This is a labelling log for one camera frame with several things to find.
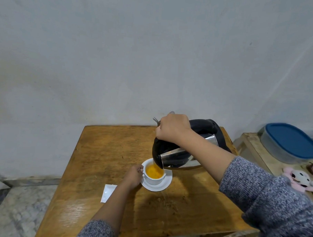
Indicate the metal fork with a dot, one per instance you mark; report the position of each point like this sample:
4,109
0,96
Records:
156,120

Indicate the person's left thumb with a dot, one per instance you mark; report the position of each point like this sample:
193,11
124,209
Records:
139,168

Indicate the person's right fingers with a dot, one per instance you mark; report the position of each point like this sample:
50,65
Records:
159,131

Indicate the pink and white plush toy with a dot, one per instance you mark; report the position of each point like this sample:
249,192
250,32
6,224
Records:
298,180

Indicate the white paper sachet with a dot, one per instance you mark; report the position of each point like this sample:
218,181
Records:
108,193

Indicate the person's left forearm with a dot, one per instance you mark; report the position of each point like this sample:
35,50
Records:
113,208

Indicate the person's left hand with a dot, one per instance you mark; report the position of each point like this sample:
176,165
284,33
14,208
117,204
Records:
132,176

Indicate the white cup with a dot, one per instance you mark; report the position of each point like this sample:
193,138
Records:
155,181

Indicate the black and steel electric kettle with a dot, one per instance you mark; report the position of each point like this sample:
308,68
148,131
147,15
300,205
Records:
175,156

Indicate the person's right hand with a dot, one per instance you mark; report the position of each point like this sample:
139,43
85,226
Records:
173,128

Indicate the person's right forearm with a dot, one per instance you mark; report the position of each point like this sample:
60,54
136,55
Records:
246,185

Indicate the orange drink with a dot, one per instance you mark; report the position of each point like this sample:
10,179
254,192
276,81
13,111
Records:
154,172

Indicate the white saucer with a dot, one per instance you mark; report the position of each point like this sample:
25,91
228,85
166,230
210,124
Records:
167,183

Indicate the clear container with blue lid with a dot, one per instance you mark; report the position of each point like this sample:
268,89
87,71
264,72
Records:
290,141

